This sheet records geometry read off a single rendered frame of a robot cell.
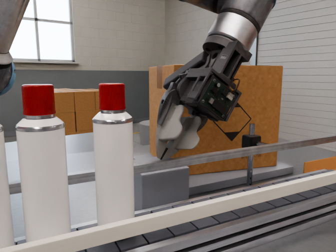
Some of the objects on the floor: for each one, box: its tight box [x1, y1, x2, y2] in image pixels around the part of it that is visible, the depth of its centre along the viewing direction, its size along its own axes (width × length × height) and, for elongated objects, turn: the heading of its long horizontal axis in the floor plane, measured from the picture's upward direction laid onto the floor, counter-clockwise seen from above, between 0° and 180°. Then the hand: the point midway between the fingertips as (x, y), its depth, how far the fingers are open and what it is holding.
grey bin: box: [139, 120, 150, 146], centre depth 303 cm, size 46×46×62 cm
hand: (161, 151), depth 48 cm, fingers closed
